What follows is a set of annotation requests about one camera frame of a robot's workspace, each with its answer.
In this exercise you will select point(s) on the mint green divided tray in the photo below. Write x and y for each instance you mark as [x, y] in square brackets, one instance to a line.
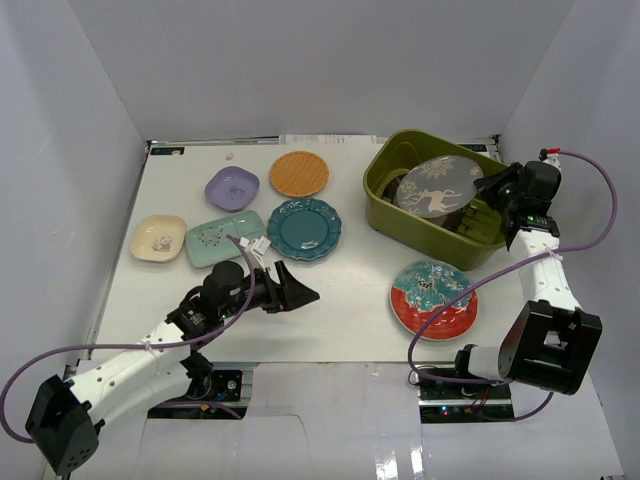
[208, 243]

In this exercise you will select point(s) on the olive green plastic bin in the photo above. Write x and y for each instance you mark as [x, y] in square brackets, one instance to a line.
[467, 247]

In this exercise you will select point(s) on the grey deer pattern plate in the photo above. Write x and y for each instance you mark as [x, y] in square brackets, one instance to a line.
[451, 165]

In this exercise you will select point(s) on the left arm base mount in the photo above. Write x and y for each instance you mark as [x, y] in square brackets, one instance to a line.
[223, 395]

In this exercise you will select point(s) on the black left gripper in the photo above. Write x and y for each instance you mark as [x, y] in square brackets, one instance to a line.
[272, 288]

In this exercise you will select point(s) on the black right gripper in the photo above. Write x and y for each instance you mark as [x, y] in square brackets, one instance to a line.
[489, 184]

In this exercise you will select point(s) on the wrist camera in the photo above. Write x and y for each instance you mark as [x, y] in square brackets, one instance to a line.
[550, 155]
[256, 250]

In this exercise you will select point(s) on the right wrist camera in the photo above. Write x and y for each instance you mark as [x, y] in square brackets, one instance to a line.
[550, 155]

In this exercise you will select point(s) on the dark striped rim plate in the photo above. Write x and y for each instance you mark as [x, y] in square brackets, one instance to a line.
[390, 187]

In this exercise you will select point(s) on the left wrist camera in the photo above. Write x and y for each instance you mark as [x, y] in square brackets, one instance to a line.
[256, 250]

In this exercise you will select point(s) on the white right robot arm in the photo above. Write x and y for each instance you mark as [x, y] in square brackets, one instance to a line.
[552, 340]

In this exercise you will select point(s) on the purple square dish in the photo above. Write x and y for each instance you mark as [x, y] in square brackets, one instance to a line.
[232, 189]

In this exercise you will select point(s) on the teal scalloped plate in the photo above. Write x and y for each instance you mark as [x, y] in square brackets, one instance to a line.
[306, 229]

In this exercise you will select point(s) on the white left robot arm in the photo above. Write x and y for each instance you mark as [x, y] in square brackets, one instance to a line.
[66, 417]

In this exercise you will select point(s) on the cream panda square dish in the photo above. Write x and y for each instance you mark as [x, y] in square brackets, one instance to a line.
[158, 238]

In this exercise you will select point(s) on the orange woven round plate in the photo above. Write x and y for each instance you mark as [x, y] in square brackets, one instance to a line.
[299, 174]

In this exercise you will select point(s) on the white papers at back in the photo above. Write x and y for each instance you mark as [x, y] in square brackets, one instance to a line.
[331, 139]

